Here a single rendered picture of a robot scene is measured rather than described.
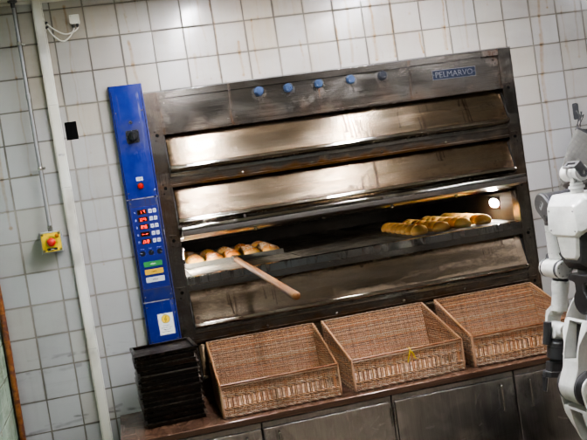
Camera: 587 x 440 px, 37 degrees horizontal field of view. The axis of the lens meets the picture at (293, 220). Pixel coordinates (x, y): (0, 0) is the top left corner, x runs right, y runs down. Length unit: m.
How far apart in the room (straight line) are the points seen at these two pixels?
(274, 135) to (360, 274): 0.84
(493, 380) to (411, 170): 1.15
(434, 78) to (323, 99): 0.61
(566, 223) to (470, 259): 1.23
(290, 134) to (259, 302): 0.86
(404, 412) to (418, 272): 0.84
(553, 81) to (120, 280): 2.50
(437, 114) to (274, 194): 0.96
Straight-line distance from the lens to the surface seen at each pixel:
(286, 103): 4.43
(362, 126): 4.50
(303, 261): 4.42
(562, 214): 3.57
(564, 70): 4.97
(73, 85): 4.34
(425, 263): 4.62
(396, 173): 4.54
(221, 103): 4.38
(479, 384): 4.20
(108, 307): 4.34
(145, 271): 4.29
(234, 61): 4.40
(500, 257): 4.76
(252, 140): 4.37
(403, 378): 4.11
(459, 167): 4.66
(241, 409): 3.96
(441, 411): 4.16
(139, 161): 4.28
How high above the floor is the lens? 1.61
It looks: 3 degrees down
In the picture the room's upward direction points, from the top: 9 degrees counter-clockwise
